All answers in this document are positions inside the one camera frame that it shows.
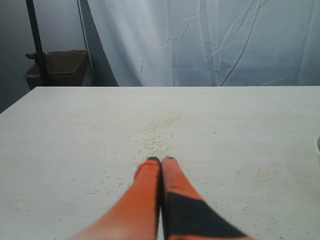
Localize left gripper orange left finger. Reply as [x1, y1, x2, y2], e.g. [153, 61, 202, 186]
[72, 157, 161, 240]

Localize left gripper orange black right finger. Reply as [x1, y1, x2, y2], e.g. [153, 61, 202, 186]
[161, 156, 250, 240]

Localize white ceramic bowl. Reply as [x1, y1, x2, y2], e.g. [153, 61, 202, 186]
[314, 135, 320, 156]

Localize brown cardboard box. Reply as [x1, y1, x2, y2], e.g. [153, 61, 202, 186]
[24, 50, 90, 90]

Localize white backdrop curtain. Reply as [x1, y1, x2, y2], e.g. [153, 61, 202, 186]
[88, 0, 320, 87]

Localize black stand pole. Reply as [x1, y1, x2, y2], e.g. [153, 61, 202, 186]
[25, 0, 51, 87]

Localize thin grey hanging cable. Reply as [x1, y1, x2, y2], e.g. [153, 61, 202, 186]
[76, 0, 95, 87]

